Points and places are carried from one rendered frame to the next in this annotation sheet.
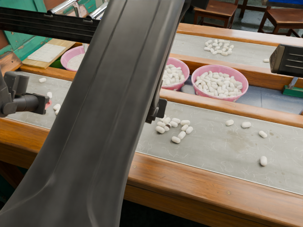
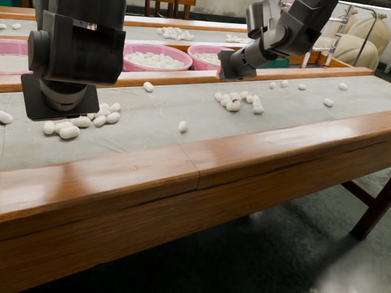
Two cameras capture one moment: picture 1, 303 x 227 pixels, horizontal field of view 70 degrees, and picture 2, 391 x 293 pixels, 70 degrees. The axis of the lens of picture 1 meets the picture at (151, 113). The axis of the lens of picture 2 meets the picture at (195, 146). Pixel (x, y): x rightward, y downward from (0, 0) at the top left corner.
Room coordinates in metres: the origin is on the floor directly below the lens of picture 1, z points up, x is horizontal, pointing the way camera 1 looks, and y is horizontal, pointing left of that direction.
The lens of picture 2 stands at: (0.17, 0.59, 1.08)
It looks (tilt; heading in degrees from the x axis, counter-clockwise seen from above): 34 degrees down; 308
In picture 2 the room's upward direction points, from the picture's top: 12 degrees clockwise
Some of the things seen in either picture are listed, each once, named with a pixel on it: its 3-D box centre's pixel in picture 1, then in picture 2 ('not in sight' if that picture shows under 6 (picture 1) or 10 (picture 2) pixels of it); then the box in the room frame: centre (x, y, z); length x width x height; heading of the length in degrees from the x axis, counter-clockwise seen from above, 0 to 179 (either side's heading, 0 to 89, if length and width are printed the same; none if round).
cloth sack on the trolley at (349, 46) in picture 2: not in sight; (345, 53); (1.18, -3.21, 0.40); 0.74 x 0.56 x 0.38; 69
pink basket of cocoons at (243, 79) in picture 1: (217, 87); (218, 67); (0.85, -0.33, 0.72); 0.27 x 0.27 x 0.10
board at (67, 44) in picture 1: (51, 50); not in sight; (1.13, 0.57, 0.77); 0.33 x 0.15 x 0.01; 163
